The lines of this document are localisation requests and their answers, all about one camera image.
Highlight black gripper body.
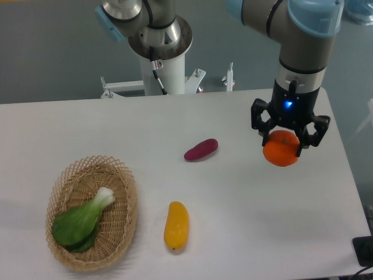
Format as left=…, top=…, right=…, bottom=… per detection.
left=267, top=81, right=322, bottom=130

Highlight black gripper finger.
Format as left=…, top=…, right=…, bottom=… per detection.
left=294, top=115, right=330, bottom=157
left=251, top=99, right=277, bottom=146

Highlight orange fruit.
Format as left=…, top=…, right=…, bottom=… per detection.
left=263, top=130, right=300, bottom=167

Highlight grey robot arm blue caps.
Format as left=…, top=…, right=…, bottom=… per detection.
left=95, top=1, right=344, bottom=153

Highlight woven wicker basket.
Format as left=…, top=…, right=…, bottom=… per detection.
left=45, top=156, right=138, bottom=271

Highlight purple sweet potato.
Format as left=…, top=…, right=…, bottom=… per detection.
left=184, top=138, right=219, bottom=161

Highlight blue object top right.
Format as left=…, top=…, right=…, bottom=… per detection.
left=344, top=0, right=372, bottom=26

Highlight black device at table edge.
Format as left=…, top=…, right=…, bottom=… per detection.
left=352, top=236, right=373, bottom=267

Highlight yellow mango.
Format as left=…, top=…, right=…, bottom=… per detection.
left=164, top=201, right=189, bottom=251

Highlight green bok choy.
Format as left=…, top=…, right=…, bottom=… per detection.
left=52, top=187, right=115, bottom=253

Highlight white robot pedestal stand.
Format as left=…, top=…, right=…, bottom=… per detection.
left=100, top=52, right=235, bottom=99

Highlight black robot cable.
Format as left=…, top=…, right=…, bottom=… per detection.
left=148, top=46, right=169, bottom=96

